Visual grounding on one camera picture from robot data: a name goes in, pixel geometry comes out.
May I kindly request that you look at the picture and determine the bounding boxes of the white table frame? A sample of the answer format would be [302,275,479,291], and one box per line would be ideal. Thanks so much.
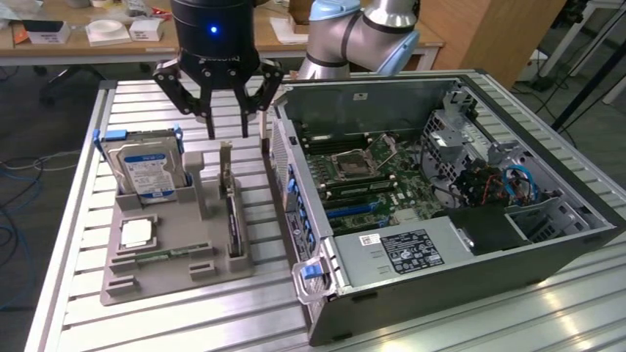
[516,0,626,106]

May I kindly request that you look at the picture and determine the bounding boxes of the black office chair base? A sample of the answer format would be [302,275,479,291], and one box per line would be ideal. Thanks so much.
[37,65,107,107]

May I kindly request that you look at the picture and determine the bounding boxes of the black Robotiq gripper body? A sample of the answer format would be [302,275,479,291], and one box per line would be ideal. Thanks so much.
[170,0,261,89]

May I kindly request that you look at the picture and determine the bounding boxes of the black labelled RAM stick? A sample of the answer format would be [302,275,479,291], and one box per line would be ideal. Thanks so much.
[325,179,398,199]

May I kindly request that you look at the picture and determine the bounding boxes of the wooden desk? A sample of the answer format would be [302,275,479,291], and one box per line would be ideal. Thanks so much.
[0,0,446,69]

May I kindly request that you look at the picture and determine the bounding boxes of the white box with round hollow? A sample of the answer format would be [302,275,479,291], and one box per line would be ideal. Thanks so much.
[86,20,134,47]

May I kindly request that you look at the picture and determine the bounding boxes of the open black PC case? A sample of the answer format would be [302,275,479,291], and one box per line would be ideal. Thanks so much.
[258,69,626,348]

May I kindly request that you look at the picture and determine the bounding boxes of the blue data wire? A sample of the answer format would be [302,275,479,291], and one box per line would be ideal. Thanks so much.
[504,164,540,202]

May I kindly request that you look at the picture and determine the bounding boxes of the grey plastic parts rack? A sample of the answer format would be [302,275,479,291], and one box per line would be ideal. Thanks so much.
[101,150,258,307]

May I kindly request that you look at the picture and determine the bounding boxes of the brown cardboard box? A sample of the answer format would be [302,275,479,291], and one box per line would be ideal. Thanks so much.
[288,0,314,26]

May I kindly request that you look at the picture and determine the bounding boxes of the metal disk bay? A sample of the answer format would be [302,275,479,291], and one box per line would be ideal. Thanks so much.
[504,197,593,245]

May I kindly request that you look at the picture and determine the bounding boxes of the graphics card with metal bracket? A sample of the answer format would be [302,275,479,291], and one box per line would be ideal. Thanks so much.
[218,141,246,257]

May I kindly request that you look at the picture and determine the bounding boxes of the green motherboard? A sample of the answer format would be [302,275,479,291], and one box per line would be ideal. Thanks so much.
[293,128,452,235]

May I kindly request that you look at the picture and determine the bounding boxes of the small white labelled box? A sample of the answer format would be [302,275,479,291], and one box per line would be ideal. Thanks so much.
[129,18,166,42]

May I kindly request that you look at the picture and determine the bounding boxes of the hard disk with blue caddy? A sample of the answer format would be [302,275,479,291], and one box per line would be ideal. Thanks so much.
[93,124,196,205]

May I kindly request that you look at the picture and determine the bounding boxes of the CPU socket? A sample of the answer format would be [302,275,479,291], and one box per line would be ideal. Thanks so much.
[332,152,378,177]

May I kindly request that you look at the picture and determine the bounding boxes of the wooden cabinet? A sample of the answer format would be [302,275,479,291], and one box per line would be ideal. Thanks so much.
[430,0,569,89]

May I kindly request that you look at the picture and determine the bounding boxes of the blue expansion slot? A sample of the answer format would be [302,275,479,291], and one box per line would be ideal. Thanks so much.
[326,203,376,220]

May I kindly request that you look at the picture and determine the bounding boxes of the white box with black lid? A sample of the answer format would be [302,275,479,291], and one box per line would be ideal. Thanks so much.
[23,20,71,45]

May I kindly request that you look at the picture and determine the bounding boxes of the grey power supply unit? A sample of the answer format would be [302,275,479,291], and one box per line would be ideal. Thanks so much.
[332,216,476,287]

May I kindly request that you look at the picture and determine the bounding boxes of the blue floor cable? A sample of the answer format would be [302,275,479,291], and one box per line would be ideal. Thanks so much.
[0,161,49,312]

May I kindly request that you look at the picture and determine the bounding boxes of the silver CPU chip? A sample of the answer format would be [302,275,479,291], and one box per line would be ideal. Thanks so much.
[121,219,154,247]

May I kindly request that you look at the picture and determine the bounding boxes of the metal socket cover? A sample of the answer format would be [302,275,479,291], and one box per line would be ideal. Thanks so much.
[366,133,405,173]

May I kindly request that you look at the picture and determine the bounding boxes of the flat white box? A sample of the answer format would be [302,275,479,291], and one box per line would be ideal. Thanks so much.
[270,17,310,45]

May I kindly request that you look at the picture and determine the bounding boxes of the black plastic shroud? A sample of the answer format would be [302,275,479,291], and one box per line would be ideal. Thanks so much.
[448,203,533,256]

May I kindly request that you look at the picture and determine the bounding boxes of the green RAM stick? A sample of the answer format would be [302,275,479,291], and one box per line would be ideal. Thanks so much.
[134,246,197,262]

